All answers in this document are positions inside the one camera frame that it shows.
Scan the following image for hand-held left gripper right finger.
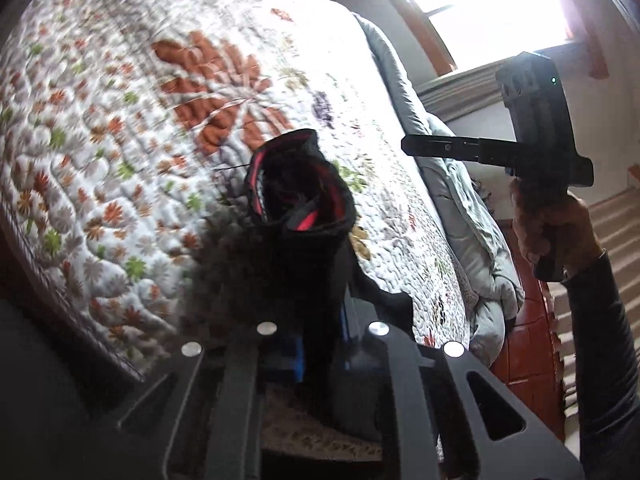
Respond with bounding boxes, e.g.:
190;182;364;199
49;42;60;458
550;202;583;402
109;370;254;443
342;260;587;480

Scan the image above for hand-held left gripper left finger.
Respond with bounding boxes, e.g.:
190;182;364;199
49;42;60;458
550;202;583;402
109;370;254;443
75;321;306;480

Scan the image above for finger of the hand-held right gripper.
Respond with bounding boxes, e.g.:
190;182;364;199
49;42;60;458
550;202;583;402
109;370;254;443
401;133;516;167

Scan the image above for black pants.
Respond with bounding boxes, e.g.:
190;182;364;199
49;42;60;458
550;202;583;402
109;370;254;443
185;129;416;442

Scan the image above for person's right forearm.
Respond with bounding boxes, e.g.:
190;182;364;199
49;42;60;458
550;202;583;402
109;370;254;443
559;249;640;480

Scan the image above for person's right hand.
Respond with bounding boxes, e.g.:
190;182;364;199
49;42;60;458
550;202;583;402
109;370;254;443
509;177;604;274

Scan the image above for grey curtain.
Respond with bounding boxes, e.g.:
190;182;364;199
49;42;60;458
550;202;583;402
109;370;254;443
416;64;507;122

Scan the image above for grey duvet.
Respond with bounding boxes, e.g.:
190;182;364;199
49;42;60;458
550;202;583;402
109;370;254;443
352;12;527;362

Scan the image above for wooden framed window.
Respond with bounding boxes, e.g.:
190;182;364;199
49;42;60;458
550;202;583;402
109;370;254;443
369;0;610;80

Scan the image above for beige striped curtain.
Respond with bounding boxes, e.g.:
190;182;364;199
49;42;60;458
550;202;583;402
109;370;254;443
544;184;640;443

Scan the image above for floral quilted bedspread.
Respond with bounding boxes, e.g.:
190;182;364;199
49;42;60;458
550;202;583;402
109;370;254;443
0;0;474;463

